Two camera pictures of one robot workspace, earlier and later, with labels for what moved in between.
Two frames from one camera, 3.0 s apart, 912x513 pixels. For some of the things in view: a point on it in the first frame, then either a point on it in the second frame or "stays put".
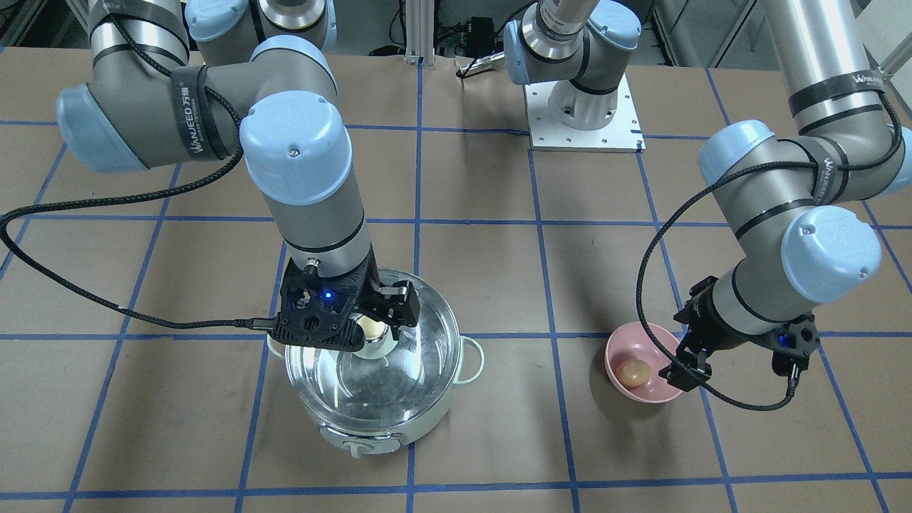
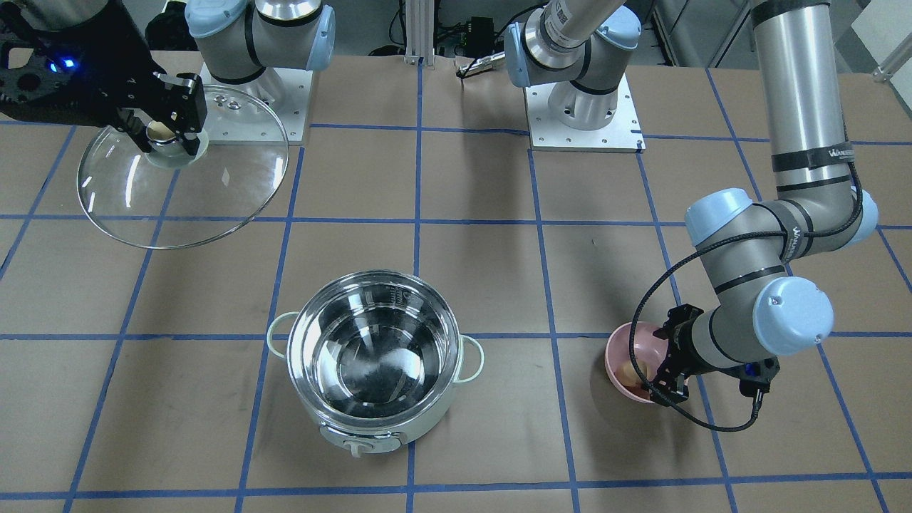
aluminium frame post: x=420 y=31 stays put
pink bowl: x=633 y=360 stays put
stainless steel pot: x=370 y=401 stays put
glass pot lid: x=388 y=378 -> x=167 y=198
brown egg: x=633 y=373 stays put
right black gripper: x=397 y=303 -> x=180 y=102
